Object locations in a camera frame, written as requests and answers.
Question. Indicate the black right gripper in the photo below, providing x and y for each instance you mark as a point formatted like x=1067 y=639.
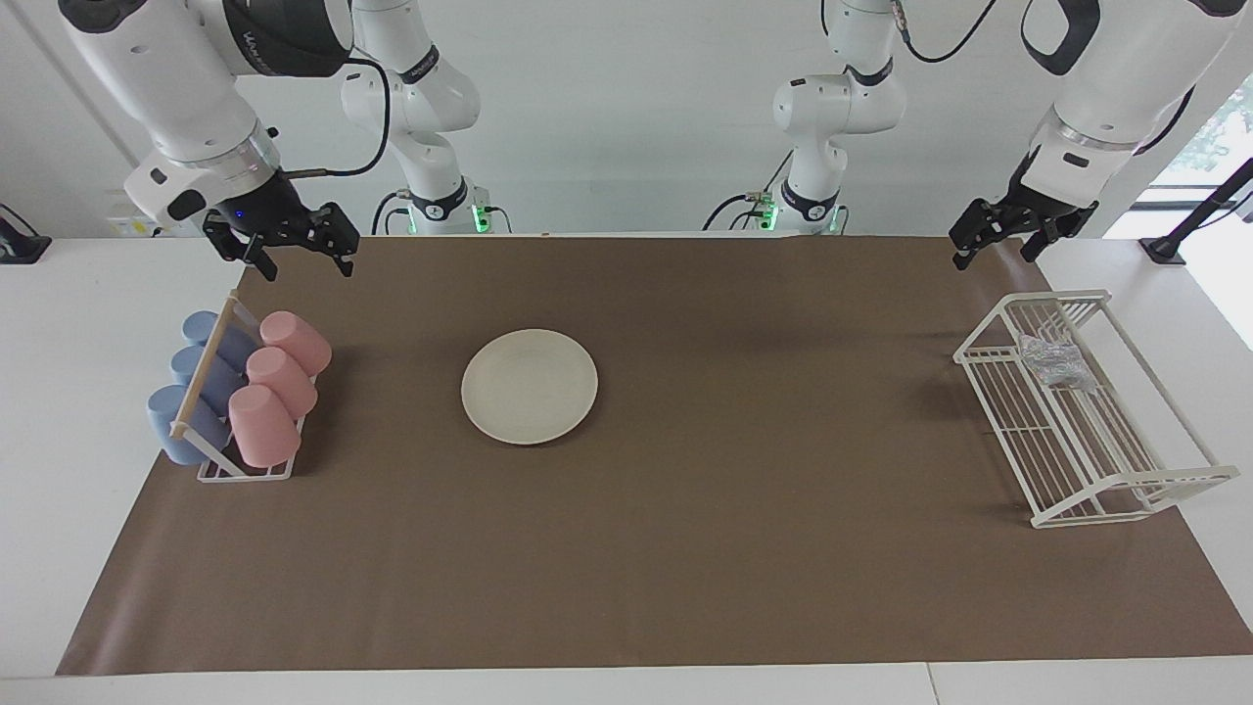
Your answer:
x=264 y=211

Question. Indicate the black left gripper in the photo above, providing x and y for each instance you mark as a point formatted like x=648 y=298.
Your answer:
x=1028 y=206

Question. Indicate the clear plastic bag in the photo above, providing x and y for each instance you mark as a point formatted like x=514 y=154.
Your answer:
x=1055 y=360

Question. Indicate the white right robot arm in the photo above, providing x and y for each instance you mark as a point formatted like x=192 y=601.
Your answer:
x=176 y=88

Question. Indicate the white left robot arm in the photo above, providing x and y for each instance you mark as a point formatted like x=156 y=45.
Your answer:
x=1116 y=88

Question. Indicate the cream round plate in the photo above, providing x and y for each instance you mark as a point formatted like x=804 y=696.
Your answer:
x=529 y=387

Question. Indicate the pink plastic cup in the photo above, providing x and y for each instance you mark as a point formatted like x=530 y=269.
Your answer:
x=284 y=382
x=262 y=426
x=297 y=341

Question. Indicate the blue plastic cup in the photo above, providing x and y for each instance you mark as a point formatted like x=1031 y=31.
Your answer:
x=168 y=421
x=204 y=326
x=191 y=364

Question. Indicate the black clamp stand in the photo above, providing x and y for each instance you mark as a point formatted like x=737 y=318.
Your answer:
x=1199 y=211

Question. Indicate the bright window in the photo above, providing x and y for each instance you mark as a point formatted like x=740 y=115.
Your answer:
x=1219 y=137

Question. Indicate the black table clamp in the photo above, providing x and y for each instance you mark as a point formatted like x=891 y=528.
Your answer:
x=20 y=245

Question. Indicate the brown table mat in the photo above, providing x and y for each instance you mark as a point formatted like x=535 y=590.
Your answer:
x=685 y=548

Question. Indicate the white wall power outlet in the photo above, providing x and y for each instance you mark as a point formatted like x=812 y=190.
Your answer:
x=127 y=228

